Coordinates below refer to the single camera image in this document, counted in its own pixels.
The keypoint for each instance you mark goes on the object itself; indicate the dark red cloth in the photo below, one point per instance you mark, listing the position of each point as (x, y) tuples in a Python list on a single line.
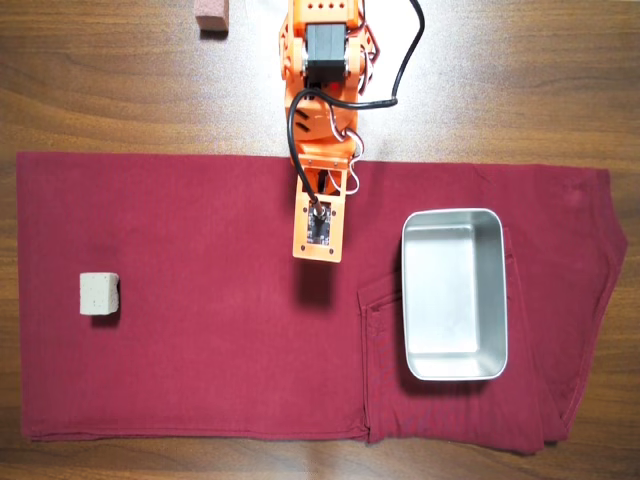
[(200, 300)]

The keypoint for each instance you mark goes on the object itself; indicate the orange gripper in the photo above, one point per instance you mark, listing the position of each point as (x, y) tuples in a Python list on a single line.
[(326, 161)]

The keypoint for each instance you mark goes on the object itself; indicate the white speckled foam cube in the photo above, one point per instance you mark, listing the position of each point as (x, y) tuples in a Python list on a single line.
[(99, 294)]

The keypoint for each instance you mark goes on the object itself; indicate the rectangular metal tray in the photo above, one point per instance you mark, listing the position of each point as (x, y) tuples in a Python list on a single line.
[(452, 300)]

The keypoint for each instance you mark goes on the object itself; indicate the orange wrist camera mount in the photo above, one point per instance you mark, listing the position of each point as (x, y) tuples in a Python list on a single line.
[(302, 235)]

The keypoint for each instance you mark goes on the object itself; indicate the pink foam block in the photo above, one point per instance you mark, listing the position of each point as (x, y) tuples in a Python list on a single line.
[(212, 17)]

